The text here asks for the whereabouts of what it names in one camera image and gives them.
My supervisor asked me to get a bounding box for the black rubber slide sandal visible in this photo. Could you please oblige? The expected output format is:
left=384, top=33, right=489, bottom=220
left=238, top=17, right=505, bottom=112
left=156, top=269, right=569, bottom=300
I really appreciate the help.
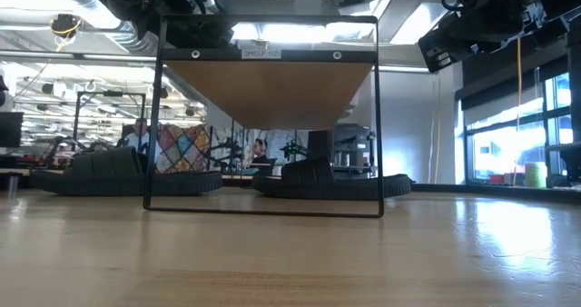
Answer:
left=251, top=155, right=413, bottom=202
left=29, top=145, right=224, bottom=197

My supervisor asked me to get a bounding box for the colourful patchwork panel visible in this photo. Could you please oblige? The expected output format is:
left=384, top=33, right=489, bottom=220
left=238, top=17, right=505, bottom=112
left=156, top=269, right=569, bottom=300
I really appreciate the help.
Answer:
left=156, top=124, right=212, bottom=174

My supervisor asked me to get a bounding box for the person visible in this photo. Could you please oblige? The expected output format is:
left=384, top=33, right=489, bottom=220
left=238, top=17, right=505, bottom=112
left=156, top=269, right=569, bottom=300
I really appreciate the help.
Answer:
left=120, top=117, right=158, bottom=156
left=248, top=137, right=273, bottom=176

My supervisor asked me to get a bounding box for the black background screen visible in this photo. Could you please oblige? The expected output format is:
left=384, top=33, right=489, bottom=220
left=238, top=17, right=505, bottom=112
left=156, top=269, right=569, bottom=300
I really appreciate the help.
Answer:
left=307, top=129, right=335, bottom=159

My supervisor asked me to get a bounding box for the green cup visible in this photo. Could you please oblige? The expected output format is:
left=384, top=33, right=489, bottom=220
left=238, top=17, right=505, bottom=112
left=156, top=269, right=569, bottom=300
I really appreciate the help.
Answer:
left=524, top=161, right=549, bottom=189

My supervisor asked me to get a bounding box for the black background machine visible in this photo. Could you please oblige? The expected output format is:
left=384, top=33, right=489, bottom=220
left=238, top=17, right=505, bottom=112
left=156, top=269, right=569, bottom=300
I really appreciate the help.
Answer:
left=333, top=123, right=378, bottom=167

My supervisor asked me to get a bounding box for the black background monitor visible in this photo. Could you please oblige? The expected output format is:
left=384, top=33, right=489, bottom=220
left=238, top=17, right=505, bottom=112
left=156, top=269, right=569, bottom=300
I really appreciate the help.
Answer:
left=0, top=111, right=24, bottom=148

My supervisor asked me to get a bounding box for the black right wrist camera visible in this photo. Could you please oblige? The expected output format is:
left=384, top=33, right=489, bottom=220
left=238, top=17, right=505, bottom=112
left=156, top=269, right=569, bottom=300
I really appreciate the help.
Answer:
left=417, top=25, right=478, bottom=74

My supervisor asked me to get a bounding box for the yellow hanging cable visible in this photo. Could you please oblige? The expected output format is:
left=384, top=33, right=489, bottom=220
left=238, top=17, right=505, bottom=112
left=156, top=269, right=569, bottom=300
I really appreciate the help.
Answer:
left=515, top=38, right=523, bottom=131

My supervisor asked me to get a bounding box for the grey rectangular ceiling duct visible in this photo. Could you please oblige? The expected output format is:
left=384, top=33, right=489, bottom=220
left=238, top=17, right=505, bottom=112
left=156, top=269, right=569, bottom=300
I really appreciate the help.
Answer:
left=379, top=0, right=455, bottom=45

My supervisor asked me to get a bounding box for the silver spiral ceiling duct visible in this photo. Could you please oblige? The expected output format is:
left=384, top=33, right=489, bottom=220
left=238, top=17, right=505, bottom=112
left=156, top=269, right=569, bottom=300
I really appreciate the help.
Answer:
left=40, top=0, right=160, bottom=56

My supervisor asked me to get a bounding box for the wooden shelf with black frame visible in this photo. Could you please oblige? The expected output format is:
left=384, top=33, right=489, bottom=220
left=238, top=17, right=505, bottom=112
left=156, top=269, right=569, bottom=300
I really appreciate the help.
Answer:
left=143, top=15, right=386, bottom=219

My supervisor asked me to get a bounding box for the black tall stand frame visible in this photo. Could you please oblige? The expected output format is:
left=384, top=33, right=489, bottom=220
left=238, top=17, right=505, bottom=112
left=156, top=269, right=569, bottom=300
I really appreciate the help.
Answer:
left=72, top=91, right=147, bottom=156

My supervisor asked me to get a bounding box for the black ceiling device yellow cable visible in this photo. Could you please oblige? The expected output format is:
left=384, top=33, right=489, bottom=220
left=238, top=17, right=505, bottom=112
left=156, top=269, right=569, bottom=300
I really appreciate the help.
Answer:
left=49, top=14, right=84, bottom=52

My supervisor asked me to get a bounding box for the window with black frame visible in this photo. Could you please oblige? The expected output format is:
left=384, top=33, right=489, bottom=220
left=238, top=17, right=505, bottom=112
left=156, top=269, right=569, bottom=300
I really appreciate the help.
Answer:
left=456, top=68, right=574, bottom=184

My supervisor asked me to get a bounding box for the black aluminium table frame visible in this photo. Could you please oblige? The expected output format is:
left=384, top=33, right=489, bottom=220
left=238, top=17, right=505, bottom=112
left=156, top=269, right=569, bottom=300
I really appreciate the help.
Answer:
left=410, top=183, right=581, bottom=204

